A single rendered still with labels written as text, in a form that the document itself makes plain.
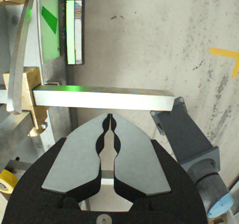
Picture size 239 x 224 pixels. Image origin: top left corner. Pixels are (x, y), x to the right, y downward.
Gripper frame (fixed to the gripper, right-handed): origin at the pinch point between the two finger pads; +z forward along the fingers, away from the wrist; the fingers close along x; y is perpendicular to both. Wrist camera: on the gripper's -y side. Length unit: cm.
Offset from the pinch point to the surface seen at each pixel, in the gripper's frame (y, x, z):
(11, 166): 26.7, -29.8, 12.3
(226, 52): -3, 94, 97
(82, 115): 60, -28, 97
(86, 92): 2.6, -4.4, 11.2
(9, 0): -12.8, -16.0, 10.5
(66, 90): 2.4, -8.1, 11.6
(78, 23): -9.6, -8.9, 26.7
